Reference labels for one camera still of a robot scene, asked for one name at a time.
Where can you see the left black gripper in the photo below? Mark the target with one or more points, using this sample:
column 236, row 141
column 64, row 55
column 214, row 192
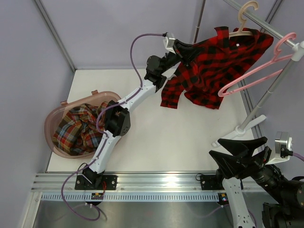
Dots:
column 185, row 52

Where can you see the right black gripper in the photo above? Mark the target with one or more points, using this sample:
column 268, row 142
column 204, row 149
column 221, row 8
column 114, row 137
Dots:
column 247, row 166

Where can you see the red black plaid shirt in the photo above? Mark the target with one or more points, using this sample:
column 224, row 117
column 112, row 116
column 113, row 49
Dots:
column 223, row 59

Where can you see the pink plastic hanger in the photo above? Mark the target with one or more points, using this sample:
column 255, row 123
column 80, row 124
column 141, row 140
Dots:
column 224, row 91

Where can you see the beige plastic hanger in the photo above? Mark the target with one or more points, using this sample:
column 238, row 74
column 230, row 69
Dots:
column 242, row 20

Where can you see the brown multicolour plaid shirt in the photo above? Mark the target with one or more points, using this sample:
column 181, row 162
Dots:
column 77, row 133

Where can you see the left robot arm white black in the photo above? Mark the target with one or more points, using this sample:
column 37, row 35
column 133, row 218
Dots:
column 116, row 115

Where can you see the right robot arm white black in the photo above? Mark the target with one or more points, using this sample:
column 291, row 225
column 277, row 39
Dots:
column 288, row 211

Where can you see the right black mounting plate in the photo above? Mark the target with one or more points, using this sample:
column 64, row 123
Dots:
column 209, row 182

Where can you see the black mounting plate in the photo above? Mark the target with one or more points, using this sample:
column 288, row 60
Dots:
column 104, row 182
column 209, row 182

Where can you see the pink translucent plastic basket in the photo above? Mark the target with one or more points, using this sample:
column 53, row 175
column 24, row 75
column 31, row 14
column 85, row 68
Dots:
column 56, row 116

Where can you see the silver white clothes rack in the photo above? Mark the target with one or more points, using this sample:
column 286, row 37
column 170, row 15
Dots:
column 269, row 103

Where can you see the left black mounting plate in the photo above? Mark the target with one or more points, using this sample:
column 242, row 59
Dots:
column 104, row 182

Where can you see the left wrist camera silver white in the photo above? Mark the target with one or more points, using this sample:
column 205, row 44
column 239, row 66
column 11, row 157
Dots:
column 168, row 40

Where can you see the wrist camera silver white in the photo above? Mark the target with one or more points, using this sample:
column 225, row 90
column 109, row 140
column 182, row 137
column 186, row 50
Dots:
column 282, row 150
column 168, row 40

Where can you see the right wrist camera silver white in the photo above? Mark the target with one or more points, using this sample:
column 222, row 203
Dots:
column 282, row 150

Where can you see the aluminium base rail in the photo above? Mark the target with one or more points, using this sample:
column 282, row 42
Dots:
column 124, row 182

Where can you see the white slotted cable duct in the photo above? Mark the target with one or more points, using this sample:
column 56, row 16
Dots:
column 110, row 196

